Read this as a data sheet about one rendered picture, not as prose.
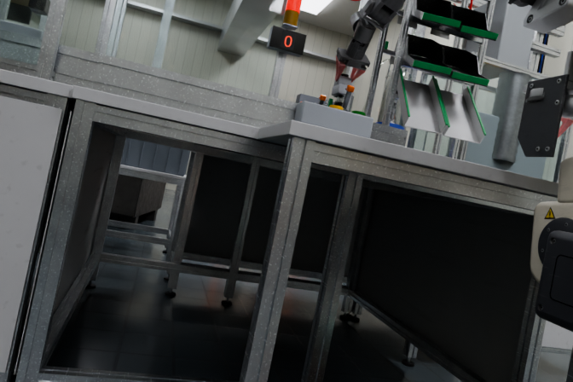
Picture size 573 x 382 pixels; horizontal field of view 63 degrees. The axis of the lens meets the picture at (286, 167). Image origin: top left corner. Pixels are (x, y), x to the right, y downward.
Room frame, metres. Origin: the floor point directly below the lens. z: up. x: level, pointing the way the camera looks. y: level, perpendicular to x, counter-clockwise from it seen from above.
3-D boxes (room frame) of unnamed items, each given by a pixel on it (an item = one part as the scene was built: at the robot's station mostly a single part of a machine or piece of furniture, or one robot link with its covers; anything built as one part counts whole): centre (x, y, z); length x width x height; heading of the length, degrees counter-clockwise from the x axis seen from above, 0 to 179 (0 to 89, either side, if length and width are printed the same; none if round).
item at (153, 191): (4.79, 1.73, 0.41); 1.19 x 0.98 x 0.82; 6
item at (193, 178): (3.02, -0.50, 0.43); 2.20 x 0.38 x 0.86; 106
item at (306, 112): (1.32, -0.10, 0.93); 0.21 x 0.07 x 0.06; 106
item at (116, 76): (1.33, 0.10, 0.91); 0.89 x 0.06 x 0.11; 106
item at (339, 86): (1.56, -0.12, 1.08); 0.08 x 0.04 x 0.07; 16
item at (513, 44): (2.58, -1.04, 1.50); 0.38 x 0.21 x 0.88; 16
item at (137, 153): (3.36, 1.02, 0.73); 0.62 x 0.42 x 0.23; 106
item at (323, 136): (1.36, -0.34, 0.84); 0.90 x 0.70 x 0.03; 104
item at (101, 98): (1.98, -0.01, 0.85); 1.50 x 1.41 x 0.03; 106
